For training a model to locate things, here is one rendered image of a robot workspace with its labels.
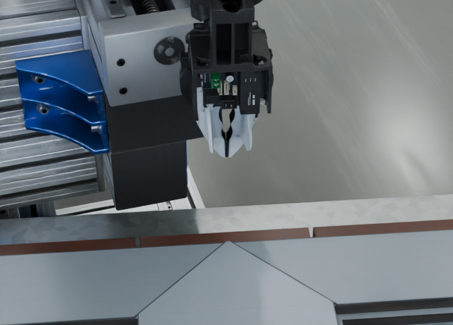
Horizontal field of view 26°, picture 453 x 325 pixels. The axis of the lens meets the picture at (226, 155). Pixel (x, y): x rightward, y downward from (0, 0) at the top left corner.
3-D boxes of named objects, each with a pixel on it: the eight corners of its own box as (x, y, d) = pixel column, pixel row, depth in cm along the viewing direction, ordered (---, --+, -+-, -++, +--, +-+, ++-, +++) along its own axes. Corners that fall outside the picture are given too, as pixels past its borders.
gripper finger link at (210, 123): (199, 187, 96) (197, 111, 91) (195, 149, 101) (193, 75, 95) (230, 185, 97) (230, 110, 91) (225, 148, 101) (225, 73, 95)
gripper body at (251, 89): (191, 123, 89) (187, 8, 82) (185, 70, 96) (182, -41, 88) (274, 119, 90) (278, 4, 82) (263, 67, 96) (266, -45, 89)
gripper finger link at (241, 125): (230, 185, 97) (230, 110, 91) (225, 148, 101) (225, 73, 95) (261, 183, 97) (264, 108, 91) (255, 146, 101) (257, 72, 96)
